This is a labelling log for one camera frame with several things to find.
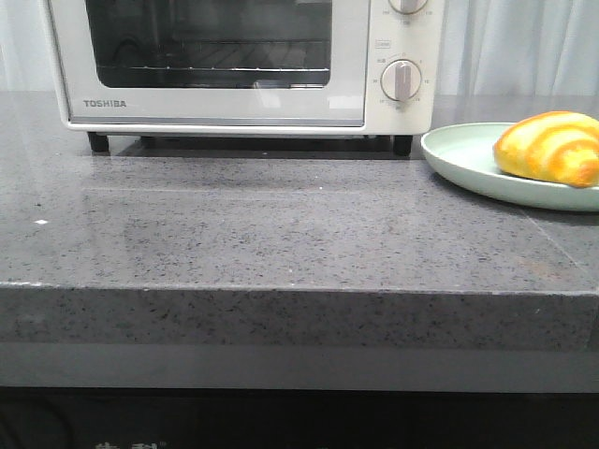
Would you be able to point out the glass oven door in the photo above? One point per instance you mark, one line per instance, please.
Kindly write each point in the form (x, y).
(85, 32)

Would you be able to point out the yellow striped bread roll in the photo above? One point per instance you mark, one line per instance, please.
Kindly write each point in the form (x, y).
(556, 146)

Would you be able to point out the lower beige oven knob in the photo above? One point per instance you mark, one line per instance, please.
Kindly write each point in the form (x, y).
(401, 80)

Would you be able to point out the beige oven knob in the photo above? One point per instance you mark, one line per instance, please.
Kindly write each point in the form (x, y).
(401, 80)
(407, 7)

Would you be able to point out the white Toshiba toaster oven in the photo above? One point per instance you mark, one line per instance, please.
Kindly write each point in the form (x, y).
(392, 36)

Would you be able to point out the upper beige oven knob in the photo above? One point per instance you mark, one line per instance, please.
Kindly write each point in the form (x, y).
(407, 7)

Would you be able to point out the light green plate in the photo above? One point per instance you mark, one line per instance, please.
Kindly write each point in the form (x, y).
(463, 154)

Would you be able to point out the dark cabinet drawer front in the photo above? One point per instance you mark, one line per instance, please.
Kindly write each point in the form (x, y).
(128, 418)

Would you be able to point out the metal wire oven rack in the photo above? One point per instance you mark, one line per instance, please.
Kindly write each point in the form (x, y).
(261, 55)

